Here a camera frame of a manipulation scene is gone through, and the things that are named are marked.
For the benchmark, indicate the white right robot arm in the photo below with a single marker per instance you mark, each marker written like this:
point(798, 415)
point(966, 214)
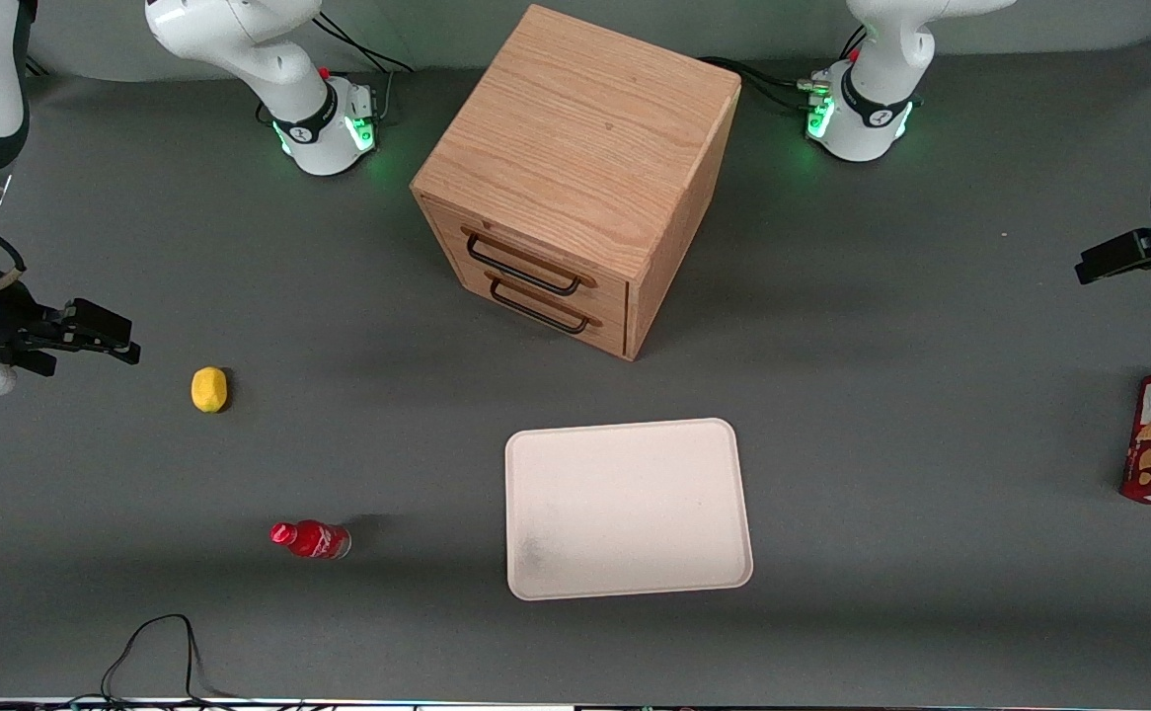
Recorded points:
point(240, 39)

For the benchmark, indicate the yellow lemon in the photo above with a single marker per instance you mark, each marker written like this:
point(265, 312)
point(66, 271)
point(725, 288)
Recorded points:
point(208, 389)

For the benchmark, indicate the red cola bottle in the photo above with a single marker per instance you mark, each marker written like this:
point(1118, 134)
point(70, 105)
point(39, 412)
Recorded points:
point(311, 539)

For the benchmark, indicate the wooden drawer front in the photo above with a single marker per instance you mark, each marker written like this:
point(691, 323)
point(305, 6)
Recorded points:
point(600, 334)
point(556, 259)

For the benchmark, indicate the wooden drawer cabinet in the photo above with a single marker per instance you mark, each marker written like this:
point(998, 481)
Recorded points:
point(585, 128)

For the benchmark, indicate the beige plastic tray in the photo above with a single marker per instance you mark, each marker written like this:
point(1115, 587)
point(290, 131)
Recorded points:
point(625, 509)

